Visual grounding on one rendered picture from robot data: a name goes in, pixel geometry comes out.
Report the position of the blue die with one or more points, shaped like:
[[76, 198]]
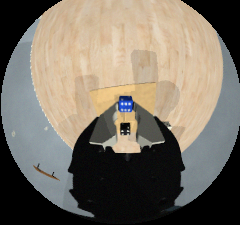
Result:
[[125, 103]]

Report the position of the tan square mat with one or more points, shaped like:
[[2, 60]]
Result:
[[142, 93]]

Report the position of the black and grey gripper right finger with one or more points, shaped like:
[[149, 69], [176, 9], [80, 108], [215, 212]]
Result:
[[153, 132]]

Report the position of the white die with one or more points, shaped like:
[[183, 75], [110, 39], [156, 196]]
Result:
[[167, 124]]

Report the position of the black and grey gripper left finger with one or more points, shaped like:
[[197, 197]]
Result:
[[101, 132]]

